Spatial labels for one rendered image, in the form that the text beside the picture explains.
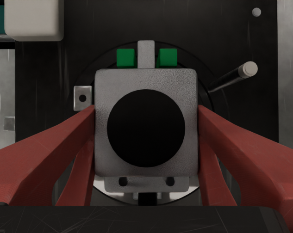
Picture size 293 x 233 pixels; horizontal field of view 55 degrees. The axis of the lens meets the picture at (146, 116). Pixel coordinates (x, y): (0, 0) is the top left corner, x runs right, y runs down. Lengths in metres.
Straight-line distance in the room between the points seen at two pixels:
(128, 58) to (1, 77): 0.19
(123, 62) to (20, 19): 0.11
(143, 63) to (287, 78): 0.17
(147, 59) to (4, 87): 0.22
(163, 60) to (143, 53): 0.03
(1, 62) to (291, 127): 0.31
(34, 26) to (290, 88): 0.24
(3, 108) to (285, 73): 0.29
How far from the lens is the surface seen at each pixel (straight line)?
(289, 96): 0.30
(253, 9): 0.29
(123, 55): 0.19
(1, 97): 0.35
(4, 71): 0.35
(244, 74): 0.16
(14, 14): 0.27
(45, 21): 0.26
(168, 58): 0.19
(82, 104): 0.22
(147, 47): 0.16
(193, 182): 0.24
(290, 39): 0.31
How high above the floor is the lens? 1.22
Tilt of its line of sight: 89 degrees down
